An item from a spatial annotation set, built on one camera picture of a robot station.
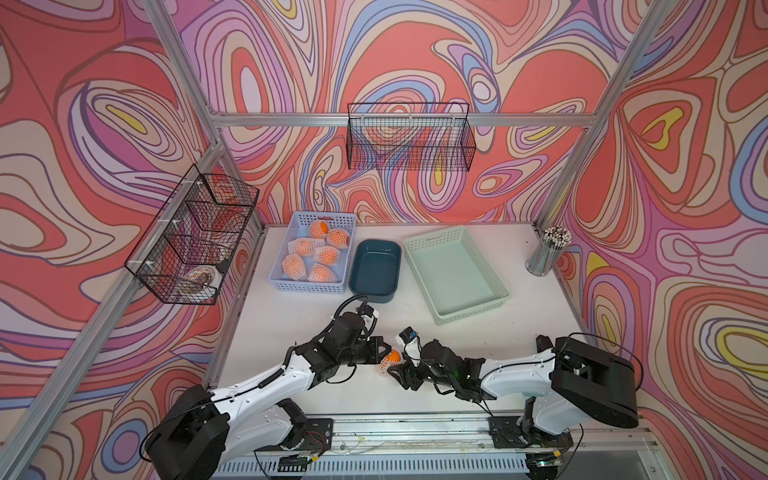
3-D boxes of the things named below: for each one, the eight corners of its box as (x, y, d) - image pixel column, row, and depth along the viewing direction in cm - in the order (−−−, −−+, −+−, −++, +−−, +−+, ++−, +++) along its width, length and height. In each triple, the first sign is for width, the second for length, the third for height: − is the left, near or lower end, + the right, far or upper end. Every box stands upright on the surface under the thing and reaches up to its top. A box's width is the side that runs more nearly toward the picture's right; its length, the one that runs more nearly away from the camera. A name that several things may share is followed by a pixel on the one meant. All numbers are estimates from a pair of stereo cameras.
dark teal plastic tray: (348, 302, 99) (346, 293, 94) (353, 249, 114) (352, 239, 109) (402, 302, 99) (403, 292, 94) (400, 249, 114) (400, 239, 109)
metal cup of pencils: (529, 278, 107) (552, 242, 92) (523, 262, 112) (544, 225, 97) (549, 278, 107) (576, 242, 92) (542, 262, 112) (566, 225, 97)
